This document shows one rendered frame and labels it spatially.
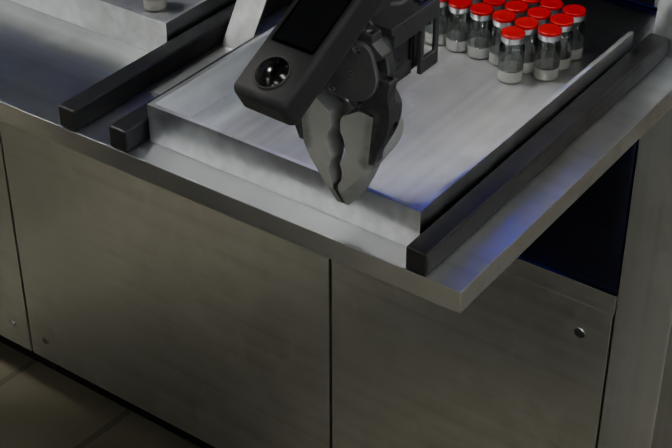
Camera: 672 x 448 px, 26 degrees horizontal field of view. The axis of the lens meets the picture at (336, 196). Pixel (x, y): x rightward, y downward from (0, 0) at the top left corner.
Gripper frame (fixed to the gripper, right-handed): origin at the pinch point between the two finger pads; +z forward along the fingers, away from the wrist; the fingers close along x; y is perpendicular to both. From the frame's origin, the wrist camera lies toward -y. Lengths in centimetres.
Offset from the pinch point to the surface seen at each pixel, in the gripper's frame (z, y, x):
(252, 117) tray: 3.4, 9.1, 15.2
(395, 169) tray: 3.4, 9.3, 1.2
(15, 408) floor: 92, 35, 85
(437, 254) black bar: 2.3, 0.4, -8.2
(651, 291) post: 29.1, 39.1, -10.2
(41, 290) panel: 69, 39, 80
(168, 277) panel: 56, 39, 55
